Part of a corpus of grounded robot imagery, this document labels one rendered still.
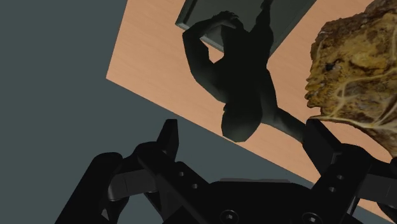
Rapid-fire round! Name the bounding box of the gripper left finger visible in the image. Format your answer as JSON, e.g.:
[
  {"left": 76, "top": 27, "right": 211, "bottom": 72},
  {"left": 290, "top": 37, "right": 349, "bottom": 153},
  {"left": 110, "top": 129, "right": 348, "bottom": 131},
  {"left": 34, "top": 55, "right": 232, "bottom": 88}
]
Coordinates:
[{"left": 55, "top": 118, "right": 215, "bottom": 224}]

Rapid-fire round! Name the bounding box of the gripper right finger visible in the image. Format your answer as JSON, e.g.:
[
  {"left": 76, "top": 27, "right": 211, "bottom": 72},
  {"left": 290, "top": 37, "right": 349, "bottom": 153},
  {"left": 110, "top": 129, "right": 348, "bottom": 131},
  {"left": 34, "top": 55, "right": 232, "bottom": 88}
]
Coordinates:
[{"left": 302, "top": 118, "right": 397, "bottom": 224}]

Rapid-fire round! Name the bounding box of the brown yellow lumpy rock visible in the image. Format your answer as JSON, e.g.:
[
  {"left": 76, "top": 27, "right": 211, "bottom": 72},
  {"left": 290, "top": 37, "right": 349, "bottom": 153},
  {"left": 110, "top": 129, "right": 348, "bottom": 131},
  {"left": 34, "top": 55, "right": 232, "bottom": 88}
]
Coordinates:
[{"left": 304, "top": 0, "right": 397, "bottom": 158}]

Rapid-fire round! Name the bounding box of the dark human figure statue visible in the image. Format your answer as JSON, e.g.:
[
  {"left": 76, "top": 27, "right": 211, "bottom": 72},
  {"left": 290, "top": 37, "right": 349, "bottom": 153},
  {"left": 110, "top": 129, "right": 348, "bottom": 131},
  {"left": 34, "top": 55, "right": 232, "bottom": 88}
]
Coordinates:
[{"left": 181, "top": 0, "right": 306, "bottom": 144}]

